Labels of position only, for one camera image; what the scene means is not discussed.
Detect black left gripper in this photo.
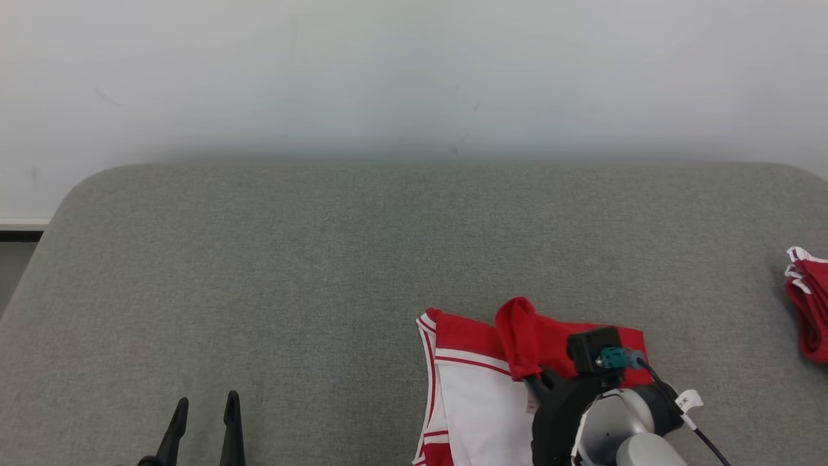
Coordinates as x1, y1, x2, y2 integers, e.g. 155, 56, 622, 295
135, 390, 247, 466

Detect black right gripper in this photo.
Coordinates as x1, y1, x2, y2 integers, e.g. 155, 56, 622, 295
523, 365, 626, 466

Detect red and white jersey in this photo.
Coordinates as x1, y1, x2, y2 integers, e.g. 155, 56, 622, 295
413, 296, 648, 466

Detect folded red shorts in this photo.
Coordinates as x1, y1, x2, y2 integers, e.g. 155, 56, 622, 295
784, 246, 828, 365

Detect thin black cable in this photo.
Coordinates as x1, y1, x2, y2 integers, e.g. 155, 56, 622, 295
595, 347, 733, 466

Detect dark wall baseboard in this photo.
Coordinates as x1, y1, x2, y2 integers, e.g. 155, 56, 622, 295
0, 216, 54, 244

